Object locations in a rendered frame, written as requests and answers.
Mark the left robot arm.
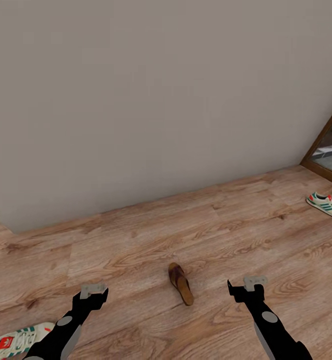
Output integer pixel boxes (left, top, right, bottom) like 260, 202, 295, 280
23, 283, 108, 360

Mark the gym shoe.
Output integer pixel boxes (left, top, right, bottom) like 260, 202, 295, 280
306, 192, 332, 216
0, 322, 55, 360

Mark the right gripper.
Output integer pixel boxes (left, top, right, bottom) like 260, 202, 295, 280
227, 280, 265, 308

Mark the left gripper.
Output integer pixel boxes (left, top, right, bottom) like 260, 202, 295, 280
72, 288, 108, 316

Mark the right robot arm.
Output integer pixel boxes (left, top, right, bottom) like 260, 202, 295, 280
227, 275, 313, 360

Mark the sandal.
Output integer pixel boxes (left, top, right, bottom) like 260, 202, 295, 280
168, 262, 194, 306

